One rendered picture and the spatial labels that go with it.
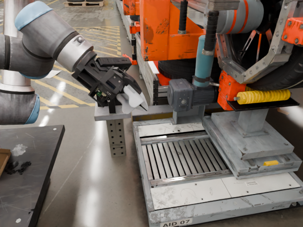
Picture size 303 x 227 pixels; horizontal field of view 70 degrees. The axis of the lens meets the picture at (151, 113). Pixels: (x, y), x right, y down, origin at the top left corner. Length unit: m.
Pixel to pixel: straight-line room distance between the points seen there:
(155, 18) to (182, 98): 0.51
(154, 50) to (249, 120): 0.71
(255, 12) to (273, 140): 0.70
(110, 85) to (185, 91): 0.87
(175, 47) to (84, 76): 0.98
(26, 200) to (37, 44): 0.59
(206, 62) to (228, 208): 0.71
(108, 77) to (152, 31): 0.89
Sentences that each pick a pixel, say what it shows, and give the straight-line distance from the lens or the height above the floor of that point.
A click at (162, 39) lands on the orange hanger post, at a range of 1.43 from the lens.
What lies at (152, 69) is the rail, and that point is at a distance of 1.69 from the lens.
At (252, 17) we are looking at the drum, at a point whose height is 0.85.
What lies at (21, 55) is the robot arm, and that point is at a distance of 0.66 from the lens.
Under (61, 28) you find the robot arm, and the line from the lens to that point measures 0.58.
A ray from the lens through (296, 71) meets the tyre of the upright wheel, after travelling 0.95.
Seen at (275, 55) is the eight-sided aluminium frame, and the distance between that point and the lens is 0.89.
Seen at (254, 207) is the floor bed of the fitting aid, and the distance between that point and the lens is 1.23.
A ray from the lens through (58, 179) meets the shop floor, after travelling 1.42.
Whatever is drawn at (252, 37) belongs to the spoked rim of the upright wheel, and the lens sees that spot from 1.20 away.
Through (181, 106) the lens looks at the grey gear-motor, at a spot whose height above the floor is 0.28.
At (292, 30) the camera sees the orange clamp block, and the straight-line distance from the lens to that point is 0.84.
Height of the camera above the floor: 1.00
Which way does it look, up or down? 33 degrees down
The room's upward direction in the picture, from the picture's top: straight up
